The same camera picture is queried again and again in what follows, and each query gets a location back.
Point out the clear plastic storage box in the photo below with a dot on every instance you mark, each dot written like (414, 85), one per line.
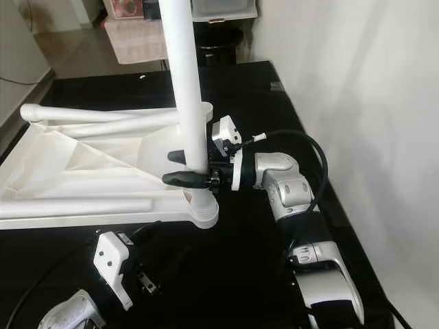
(226, 8)

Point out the black bag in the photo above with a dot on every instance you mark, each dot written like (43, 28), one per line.
(151, 8)

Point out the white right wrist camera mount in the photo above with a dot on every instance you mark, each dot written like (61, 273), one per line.
(225, 136)

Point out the black tablecloth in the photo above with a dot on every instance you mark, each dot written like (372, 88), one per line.
(219, 288)

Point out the pink checked cloth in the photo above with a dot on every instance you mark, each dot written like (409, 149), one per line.
(134, 41)

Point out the black round stool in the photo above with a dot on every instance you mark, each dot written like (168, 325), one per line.
(216, 55)

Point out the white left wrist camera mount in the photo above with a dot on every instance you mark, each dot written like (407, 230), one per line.
(113, 260)

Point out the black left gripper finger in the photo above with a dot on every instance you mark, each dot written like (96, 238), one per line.
(144, 228)
(175, 262)

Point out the white plastic children table top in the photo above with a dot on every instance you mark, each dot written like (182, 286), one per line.
(96, 171)

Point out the small clear tape piece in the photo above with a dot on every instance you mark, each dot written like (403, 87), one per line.
(276, 87)

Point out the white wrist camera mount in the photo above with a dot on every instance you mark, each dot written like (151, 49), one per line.
(225, 136)
(113, 260)

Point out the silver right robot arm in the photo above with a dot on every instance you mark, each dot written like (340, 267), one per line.
(285, 192)

